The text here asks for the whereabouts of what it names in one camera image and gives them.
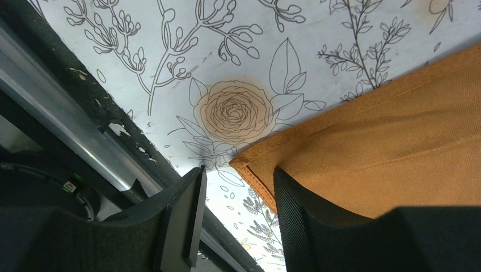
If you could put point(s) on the floral tablecloth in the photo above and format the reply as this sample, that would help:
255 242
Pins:
205 79

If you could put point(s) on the orange cloth napkin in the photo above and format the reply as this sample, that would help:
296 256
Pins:
412 142

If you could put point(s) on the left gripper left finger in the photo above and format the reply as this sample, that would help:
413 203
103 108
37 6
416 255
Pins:
47 228

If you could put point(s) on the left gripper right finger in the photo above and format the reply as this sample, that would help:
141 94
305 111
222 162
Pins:
318 235

